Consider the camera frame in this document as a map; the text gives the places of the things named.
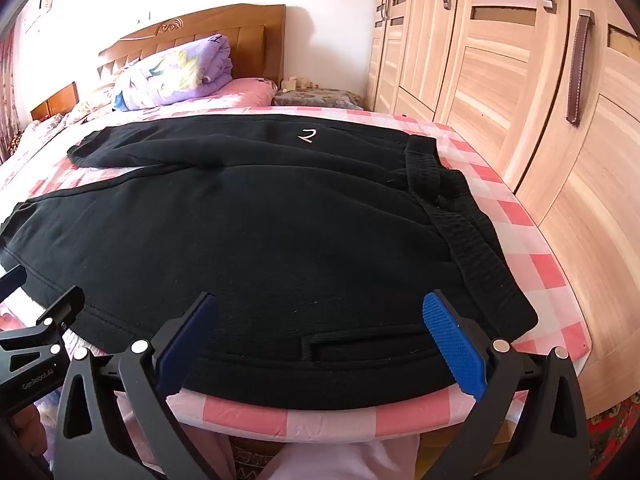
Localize patterned curtain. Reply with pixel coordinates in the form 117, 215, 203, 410
0, 35, 23, 163

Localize person's leg in pink clothing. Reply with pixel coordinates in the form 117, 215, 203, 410
190, 432, 422, 480

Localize wall air conditioner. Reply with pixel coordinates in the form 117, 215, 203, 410
19, 0, 56, 37

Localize light wooden wardrobe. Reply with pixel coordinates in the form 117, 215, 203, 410
366, 0, 640, 420

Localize bedside table with patterned cloth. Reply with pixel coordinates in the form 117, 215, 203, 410
271, 86, 366, 111

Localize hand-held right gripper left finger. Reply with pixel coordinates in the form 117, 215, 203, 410
52, 291, 221, 480

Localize wooden bed headboard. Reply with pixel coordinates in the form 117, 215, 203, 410
97, 4, 287, 86

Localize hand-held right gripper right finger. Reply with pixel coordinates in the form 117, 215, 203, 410
422, 290, 591, 480

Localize small wooden headboard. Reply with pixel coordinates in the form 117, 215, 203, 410
30, 81, 81, 122

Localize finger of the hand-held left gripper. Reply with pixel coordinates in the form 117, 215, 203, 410
0, 286, 85, 356
0, 265, 27, 307

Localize folded purple printed blanket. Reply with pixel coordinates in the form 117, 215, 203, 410
112, 34, 234, 112

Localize floral bed cover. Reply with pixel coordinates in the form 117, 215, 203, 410
0, 80, 132, 177

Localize pink pillow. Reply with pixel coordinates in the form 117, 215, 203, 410
200, 77, 278, 110

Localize red patterned rug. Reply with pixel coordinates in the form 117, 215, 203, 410
585, 400, 640, 480

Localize black pants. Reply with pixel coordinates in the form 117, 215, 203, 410
0, 114, 539, 411

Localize pink checked bed sheet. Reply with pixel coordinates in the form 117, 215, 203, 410
0, 77, 589, 442

